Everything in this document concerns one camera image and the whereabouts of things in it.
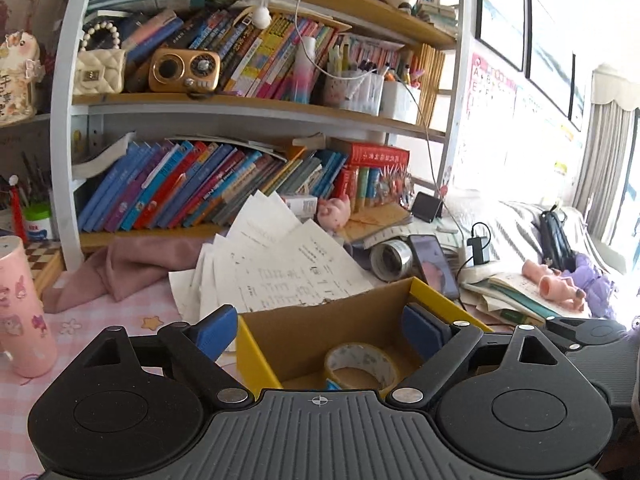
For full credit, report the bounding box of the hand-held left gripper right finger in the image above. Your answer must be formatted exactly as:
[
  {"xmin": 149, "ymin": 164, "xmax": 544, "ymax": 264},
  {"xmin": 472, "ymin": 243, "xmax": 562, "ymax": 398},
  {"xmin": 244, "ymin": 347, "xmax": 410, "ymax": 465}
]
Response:
[{"xmin": 390, "ymin": 302, "xmax": 569, "ymax": 409}]

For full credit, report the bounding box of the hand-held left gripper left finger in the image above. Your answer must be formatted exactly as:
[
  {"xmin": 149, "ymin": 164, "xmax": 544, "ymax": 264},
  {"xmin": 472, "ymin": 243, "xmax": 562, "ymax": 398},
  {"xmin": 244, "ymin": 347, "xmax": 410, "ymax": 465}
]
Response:
[{"xmin": 75, "ymin": 304, "xmax": 255, "ymax": 410}]

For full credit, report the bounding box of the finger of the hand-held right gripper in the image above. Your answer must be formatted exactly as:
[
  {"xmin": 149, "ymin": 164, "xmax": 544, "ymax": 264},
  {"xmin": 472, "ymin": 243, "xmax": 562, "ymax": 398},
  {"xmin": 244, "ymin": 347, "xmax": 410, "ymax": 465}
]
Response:
[{"xmin": 545, "ymin": 316, "xmax": 584, "ymax": 349}]

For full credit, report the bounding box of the patterned tape roll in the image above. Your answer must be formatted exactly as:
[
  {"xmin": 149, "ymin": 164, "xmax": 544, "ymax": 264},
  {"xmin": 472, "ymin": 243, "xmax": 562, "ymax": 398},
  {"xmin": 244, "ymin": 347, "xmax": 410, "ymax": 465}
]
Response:
[{"xmin": 324, "ymin": 342, "xmax": 401, "ymax": 392}]

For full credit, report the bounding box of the cardboard box with yellow rim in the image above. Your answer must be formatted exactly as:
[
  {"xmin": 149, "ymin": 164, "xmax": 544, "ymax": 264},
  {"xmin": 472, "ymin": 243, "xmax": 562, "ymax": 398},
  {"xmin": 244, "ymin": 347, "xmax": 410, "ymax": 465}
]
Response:
[{"xmin": 236, "ymin": 276, "xmax": 493, "ymax": 393}]

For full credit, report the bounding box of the pink checked desktop cloth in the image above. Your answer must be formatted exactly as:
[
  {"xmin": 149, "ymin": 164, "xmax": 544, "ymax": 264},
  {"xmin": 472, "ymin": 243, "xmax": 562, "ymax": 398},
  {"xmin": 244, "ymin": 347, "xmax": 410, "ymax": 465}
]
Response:
[{"xmin": 0, "ymin": 260, "xmax": 241, "ymax": 480}]

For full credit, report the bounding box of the bare plastic doll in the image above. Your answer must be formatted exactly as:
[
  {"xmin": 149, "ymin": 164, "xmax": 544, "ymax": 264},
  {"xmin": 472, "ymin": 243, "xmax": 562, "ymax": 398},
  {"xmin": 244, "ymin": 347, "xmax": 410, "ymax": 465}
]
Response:
[{"xmin": 521, "ymin": 261, "xmax": 587, "ymax": 311}]

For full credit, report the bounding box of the purple fuzzy garment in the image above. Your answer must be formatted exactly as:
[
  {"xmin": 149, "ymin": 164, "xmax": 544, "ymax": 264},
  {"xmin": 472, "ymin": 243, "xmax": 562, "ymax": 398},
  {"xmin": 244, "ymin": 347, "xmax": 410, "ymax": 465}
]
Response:
[{"xmin": 572, "ymin": 252, "xmax": 618, "ymax": 318}]

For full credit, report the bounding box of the pile of open books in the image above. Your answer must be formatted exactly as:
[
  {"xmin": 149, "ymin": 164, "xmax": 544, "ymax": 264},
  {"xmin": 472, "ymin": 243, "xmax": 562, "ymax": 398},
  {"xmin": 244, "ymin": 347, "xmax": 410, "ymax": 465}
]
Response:
[{"xmin": 459, "ymin": 269, "xmax": 558, "ymax": 330}]

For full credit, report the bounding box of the black smartphone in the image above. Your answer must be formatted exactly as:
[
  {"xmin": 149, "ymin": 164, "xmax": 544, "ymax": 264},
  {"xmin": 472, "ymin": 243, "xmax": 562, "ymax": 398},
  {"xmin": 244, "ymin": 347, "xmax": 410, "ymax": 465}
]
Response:
[{"xmin": 409, "ymin": 234, "xmax": 461, "ymax": 301}]

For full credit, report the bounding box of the silver tape roll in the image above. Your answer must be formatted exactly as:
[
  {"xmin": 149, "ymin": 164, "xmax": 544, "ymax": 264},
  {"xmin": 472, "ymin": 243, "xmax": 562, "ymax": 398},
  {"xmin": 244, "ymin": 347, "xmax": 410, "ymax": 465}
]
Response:
[{"xmin": 370, "ymin": 240, "xmax": 416, "ymax": 282}]

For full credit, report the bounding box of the black bag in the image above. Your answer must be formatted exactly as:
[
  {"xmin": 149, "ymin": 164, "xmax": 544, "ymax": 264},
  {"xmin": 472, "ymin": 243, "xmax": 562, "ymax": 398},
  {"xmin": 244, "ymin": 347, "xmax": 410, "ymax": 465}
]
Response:
[{"xmin": 539, "ymin": 205, "xmax": 576, "ymax": 271}]

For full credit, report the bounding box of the fan of printed paper sheets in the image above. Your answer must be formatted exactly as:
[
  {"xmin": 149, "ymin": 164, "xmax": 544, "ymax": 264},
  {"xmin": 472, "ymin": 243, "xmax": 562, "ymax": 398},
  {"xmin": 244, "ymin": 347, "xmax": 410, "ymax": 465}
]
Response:
[{"xmin": 169, "ymin": 191, "xmax": 375, "ymax": 323}]

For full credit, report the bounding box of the black charger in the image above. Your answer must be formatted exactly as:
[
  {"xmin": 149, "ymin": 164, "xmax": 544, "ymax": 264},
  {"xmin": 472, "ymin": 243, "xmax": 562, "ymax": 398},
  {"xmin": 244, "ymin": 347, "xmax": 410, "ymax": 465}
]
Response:
[{"xmin": 467, "ymin": 222, "xmax": 493, "ymax": 266}]

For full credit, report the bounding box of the striped sofa cover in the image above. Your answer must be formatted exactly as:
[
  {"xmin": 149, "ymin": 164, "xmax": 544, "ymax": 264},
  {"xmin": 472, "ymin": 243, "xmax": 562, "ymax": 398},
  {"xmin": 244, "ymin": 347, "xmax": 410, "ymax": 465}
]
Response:
[{"xmin": 450, "ymin": 195, "xmax": 626, "ymax": 311}]

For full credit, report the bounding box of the brown paper envelope stack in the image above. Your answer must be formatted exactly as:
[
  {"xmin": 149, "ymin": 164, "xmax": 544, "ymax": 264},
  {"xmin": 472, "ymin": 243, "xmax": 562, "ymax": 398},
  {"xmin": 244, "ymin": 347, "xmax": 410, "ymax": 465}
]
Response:
[{"xmin": 345, "ymin": 203, "xmax": 416, "ymax": 246}]

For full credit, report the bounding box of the black phone stand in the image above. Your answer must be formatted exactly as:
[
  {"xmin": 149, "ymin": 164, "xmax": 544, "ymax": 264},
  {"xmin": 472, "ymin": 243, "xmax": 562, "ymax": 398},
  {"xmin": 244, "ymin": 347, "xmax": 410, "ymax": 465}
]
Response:
[{"xmin": 411, "ymin": 191, "xmax": 445, "ymax": 223}]

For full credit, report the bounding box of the pink pig plush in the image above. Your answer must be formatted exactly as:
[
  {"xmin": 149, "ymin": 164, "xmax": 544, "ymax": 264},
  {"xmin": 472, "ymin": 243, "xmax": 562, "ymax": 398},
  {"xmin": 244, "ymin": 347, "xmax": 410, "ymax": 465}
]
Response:
[{"xmin": 317, "ymin": 196, "xmax": 352, "ymax": 233}]

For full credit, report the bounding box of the row of colourful books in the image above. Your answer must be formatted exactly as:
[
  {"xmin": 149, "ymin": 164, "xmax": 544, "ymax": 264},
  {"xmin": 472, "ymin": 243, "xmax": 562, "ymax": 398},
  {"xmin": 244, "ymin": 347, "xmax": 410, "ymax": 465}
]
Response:
[{"xmin": 77, "ymin": 140, "xmax": 351, "ymax": 233}]

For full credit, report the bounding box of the small white barcode box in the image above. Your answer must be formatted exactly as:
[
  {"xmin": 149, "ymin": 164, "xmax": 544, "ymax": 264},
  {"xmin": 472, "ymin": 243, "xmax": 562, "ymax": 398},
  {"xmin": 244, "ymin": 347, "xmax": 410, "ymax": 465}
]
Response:
[{"xmin": 280, "ymin": 194, "xmax": 318, "ymax": 218}]

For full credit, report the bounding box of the small red book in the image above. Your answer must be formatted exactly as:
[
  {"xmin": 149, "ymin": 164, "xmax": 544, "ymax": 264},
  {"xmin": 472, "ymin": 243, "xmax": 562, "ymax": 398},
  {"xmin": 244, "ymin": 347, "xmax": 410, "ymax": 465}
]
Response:
[{"xmin": 334, "ymin": 167, "xmax": 358, "ymax": 201}]

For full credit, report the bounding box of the large red dictionary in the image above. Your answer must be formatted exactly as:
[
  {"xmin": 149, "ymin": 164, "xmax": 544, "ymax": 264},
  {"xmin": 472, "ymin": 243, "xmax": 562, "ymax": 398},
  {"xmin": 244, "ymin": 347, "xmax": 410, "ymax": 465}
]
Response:
[{"xmin": 345, "ymin": 142, "xmax": 411, "ymax": 167}]

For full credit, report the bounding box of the grey curtain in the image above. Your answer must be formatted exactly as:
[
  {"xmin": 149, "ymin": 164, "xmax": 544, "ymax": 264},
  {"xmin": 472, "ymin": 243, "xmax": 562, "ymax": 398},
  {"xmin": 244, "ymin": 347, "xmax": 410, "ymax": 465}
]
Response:
[{"xmin": 570, "ymin": 65, "xmax": 640, "ymax": 261}]

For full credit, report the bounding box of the wooden chessboard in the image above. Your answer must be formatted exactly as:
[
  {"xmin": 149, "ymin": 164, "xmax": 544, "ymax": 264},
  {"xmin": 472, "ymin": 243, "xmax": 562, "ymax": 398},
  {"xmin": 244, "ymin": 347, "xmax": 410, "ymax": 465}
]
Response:
[{"xmin": 22, "ymin": 240, "xmax": 66, "ymax": 297}]

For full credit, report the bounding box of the pink cartoon cup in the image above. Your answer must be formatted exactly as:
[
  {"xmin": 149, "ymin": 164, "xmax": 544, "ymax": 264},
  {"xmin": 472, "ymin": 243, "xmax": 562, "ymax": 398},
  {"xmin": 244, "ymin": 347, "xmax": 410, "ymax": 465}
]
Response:
[{"xmin": 0, "ymin": 235, "xmax": 58, "ymax": 378}]

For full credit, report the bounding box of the white jar with green lid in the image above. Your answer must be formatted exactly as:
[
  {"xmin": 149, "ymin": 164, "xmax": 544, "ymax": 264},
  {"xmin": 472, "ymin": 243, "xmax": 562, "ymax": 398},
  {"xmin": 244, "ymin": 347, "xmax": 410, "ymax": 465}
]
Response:
[{"xmin": 22, "ymin": 203, "xmax": 55, "ymax": 241}]

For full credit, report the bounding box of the white storage box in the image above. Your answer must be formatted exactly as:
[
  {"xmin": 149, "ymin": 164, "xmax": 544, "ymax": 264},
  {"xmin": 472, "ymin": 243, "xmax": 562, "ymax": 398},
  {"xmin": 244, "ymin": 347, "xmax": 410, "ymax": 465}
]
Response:
[{"xmin": 380, "ymin": 80, "xmax": 421, "ymax": 126}]

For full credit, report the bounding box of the red pen with white topper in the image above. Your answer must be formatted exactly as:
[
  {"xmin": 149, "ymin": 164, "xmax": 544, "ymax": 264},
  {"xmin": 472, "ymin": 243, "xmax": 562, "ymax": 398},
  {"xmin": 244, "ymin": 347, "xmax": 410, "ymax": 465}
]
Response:
[{"xmin": 9, "ymin": 175, "xmax": 28, "ymax": 243}]

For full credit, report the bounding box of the bunch of pens in holder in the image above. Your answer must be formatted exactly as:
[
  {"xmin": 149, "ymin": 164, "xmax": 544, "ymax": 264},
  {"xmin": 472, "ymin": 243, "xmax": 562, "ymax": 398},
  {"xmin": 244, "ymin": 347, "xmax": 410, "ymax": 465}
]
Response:
[{"xmin": 0, "ymin": 152, "xmax": 51, "ymax": 211}]

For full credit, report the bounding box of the yellow book row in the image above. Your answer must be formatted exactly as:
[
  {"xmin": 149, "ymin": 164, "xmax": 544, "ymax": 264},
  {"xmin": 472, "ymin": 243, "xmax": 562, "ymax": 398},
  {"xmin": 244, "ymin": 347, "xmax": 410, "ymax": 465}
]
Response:
[{"xmin": 415, "ymin": 42, "xmax": 446, "ymax": 133}]

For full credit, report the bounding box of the clear pen holder box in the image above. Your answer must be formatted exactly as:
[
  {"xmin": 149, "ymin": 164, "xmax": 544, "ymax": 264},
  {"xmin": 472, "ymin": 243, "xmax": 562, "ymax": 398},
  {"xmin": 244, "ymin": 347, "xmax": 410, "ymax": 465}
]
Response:
[{"xmin": 322, "ymin": 70, "xmax": 383, "ymax": 116}]

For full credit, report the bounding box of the gold retro radio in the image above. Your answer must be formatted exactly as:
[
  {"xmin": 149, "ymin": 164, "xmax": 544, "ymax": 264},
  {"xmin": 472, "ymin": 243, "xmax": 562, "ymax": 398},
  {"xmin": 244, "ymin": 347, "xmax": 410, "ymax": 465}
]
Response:
[{"xmin": 148, "ymin": 47, "xmax": 221, "ymax": 93}]

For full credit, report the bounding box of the white bookshelf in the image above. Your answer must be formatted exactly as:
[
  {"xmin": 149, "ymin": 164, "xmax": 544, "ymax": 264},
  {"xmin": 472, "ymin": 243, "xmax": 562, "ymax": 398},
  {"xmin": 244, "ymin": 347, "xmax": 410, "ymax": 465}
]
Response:
[{"xmin": 50, "ymin": 0, "xmax": 473, "ymax": 271}]

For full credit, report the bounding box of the rainbow gradient bottle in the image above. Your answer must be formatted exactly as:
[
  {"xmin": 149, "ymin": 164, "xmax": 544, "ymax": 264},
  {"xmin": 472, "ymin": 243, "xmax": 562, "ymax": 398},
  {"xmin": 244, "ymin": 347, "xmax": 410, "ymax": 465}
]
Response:
[{"xmin": 290, "ymin": 37, "xmax": 318, "ymax": 103}]

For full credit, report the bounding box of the row of thin bright books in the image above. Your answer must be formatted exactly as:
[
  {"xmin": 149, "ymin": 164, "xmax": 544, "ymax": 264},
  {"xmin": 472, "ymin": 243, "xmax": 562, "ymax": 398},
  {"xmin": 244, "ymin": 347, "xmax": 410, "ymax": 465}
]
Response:
[{"xmin": 122, "ymin": 7, "xmax": 351, "ymax": 106}]

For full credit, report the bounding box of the cream quilted handbag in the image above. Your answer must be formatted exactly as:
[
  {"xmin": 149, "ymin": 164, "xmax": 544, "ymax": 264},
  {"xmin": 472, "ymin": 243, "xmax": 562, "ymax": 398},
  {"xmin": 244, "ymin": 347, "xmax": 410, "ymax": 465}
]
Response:
[{"xmin": 75, "ymin": 22, "xmax": 127, "ymax": 96}]

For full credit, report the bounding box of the colourful keychain bunch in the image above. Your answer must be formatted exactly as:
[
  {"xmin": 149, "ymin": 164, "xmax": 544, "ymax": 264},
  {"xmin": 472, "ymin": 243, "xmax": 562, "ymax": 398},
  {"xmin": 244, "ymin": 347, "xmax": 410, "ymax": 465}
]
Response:
[{"xmin": 378, "ymin": 167, "xmax": 415, "ymax": 207}]

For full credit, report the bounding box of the alphabet wall poster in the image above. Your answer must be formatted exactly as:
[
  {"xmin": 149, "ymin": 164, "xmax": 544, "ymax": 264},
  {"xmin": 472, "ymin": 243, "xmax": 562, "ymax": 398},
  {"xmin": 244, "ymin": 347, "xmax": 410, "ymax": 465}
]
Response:
[{"xmin": 465, "ymin": 52, "xmax": 518, "ymax": 121}]

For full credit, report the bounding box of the black picture frame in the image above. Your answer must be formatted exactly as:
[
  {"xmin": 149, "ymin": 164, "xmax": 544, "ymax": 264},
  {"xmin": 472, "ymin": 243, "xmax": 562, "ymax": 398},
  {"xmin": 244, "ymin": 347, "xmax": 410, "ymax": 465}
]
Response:
[
  {"xmin": 475, "ymin": 0, "xmax": 528, "ymax": 72},
  {"xmin": 525, "ymin": 0, "xmax": 587, "ymax": 132}
]

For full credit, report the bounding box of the white cable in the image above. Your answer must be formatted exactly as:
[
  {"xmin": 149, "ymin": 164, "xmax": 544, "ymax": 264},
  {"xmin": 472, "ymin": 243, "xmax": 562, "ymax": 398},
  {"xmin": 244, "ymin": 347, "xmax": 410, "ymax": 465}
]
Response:
[{"xmin": 292, "ymin": 0, "xmax": 451, "ymax": 201}]

